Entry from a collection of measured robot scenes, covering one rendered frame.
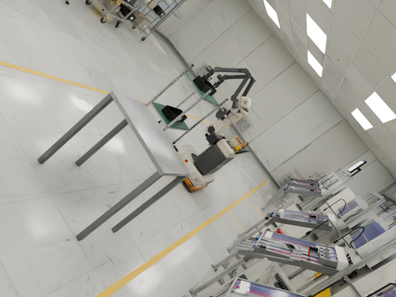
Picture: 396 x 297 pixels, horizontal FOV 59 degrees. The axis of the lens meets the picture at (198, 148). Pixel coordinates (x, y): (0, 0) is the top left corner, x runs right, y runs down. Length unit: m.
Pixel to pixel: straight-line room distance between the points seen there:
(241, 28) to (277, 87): 2.39
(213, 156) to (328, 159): 7.59
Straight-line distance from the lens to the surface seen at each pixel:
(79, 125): 2.63
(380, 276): 3.22
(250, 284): 2.40
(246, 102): 4.73
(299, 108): 11.92
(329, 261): 3.20
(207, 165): 4.65
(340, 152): 11.87
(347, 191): 7.80
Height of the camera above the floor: 1.59
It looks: 14 degrees down
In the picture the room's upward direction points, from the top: 52 degrees clockwise
